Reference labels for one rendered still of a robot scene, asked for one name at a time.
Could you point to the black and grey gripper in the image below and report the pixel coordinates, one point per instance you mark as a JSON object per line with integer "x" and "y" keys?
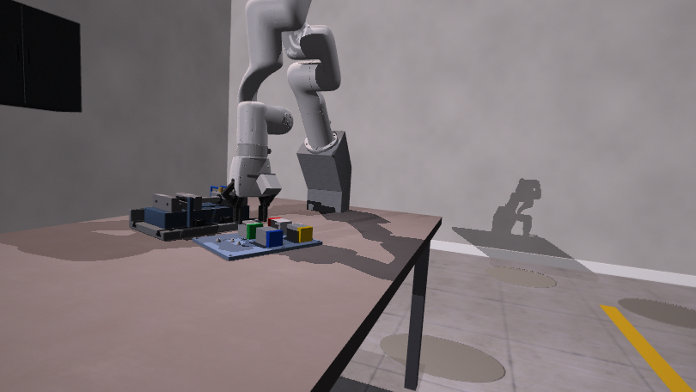
{"x": 241, "y": 186}

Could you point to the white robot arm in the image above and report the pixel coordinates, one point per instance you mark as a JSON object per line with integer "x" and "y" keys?
{"x": 269, "y": 23}

